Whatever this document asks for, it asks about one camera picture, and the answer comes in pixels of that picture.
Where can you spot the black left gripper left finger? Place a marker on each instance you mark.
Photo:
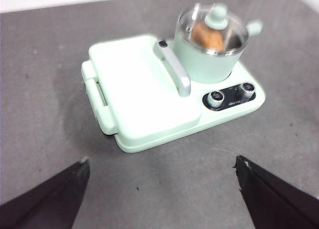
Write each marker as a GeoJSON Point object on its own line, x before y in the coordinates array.
{"type": "Point", "coordinates": [45, 204]}

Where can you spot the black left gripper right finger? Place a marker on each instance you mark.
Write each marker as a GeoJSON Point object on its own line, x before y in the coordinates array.
{"type": "Point", "coordinates": [274, 204]}

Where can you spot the brown potato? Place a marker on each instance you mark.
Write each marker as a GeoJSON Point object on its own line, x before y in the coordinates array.
{"type": "Point", "coordinates": [207, 38]}

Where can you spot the glass lid with green knob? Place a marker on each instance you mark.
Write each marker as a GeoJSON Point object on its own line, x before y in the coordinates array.
{"type": "Point", "coordinates": [216, 17]}

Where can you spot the mint green steamer pot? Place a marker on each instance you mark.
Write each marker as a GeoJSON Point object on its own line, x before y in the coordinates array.
{"type": "Point", "coordinates": [204, 67]}

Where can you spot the silver control knob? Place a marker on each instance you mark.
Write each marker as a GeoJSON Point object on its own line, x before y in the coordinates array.
{"type": "Point", "coordinates": [248, 89]}
{"type": "Point", "coordinates": [216, 98]}

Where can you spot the mint green breakfast machine base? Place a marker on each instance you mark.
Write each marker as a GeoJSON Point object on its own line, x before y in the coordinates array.
{"type": "Point", "coordinates": [174, 136]}

